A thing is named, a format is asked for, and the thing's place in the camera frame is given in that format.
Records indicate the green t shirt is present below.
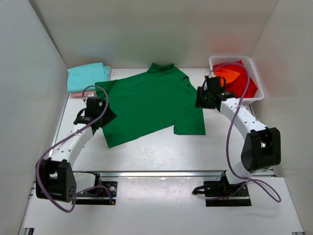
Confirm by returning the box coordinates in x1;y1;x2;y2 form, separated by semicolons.
96;64;206;148

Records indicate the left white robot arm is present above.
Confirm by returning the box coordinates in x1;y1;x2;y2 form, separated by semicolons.
36;96;116;203

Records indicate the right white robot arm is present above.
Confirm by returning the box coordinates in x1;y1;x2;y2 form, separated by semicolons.
192;75;281;202

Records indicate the folded pink t shirt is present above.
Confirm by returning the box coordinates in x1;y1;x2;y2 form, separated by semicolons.
70;90;95;98

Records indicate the orange t shirt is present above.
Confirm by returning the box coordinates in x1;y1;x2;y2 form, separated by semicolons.
214;68;241;86

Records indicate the folded teal t shirt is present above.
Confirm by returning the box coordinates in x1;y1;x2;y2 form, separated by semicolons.
67;63;111;93

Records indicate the red t shirt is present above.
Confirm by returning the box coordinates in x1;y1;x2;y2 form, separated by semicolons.
213;63;248;97

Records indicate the white plastic basket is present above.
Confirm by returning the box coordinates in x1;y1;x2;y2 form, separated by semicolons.
209;55;265;106

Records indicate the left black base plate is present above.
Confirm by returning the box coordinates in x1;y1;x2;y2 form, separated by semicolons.
76;180;118;206

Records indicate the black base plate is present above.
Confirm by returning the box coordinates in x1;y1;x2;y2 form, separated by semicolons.
76;180;118;206
192;180;252;207

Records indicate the aluminium table rail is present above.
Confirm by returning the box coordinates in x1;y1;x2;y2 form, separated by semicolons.
73;168;276;178

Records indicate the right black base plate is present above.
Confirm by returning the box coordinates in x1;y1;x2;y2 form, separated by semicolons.
192;180;252;207

